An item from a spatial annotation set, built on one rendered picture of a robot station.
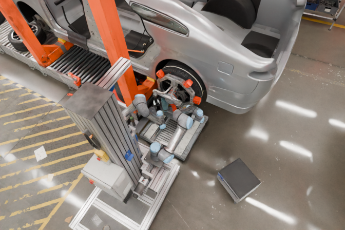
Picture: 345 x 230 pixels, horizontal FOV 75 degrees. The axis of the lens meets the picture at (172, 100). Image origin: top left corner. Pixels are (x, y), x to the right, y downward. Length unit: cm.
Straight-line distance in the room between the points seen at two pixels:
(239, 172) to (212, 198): 53
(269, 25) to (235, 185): 254
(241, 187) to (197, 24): 197
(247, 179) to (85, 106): 221
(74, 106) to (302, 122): 347
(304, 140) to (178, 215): 218
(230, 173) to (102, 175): 162
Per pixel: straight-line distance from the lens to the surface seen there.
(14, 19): 401
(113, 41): 234
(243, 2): 389
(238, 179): 309
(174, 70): 284
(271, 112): 412
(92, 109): 156
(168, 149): 237
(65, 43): 458
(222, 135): 368
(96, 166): 227
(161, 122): 263
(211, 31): 244
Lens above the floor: 322
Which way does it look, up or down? 54 degrees down
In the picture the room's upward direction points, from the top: 4 degrees counter-clockwise
